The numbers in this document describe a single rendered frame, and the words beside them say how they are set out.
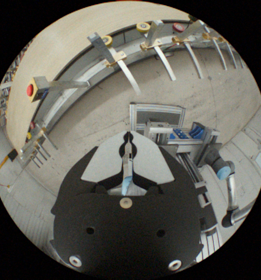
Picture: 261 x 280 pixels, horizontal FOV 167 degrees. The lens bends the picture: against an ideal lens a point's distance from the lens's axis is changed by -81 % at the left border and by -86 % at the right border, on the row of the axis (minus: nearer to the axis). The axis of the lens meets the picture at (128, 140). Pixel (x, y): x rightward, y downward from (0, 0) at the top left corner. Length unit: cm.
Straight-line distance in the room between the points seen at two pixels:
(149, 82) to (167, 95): 35
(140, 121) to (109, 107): 54
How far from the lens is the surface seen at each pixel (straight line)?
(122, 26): 70
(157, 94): 148
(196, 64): 77
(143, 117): 128
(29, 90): 39
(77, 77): 95
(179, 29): 79
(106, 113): 152
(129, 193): 41
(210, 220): 58
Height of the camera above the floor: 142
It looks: 58 degrees down
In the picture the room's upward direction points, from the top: 178 degrees counter-clockwise
